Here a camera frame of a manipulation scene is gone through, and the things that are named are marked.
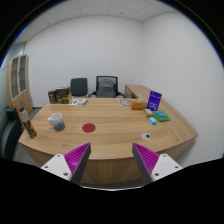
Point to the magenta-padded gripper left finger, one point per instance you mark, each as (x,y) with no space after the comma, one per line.
(63,164)

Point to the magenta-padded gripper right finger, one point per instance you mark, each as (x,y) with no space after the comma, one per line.
(156,163)

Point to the white mug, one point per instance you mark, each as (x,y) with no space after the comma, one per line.
(57,121)

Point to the small blue box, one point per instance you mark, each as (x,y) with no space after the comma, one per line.
(152,120)

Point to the round red coaster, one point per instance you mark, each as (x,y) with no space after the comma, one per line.
(89,127)

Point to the green flat box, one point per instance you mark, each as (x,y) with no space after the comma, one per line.
(161,115)

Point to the small yellow box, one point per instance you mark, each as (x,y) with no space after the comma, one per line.
(148,112)

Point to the dark drink bottle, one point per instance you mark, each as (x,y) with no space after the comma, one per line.
(28,124)

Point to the brown tissue box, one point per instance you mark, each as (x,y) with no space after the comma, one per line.
(138,104)

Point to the black armchair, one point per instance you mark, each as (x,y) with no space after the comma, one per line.
(9,133)

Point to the purple standing sign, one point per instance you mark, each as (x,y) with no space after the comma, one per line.
(154,100)

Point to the white and green booklet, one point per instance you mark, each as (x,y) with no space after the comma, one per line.
(77,102)

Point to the round silver disc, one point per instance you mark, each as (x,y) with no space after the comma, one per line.
(125,102)

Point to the dark brown box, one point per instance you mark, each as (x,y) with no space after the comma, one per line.
(59,95)

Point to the wooden side desk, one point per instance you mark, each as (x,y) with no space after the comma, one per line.
(138,91)

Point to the black office chair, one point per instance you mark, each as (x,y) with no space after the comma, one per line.
(79,87)

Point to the grey mesh office chair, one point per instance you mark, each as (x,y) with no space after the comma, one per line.
(106,86)

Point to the wooden cabinet with glass doors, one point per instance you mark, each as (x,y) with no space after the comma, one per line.
(19,85)

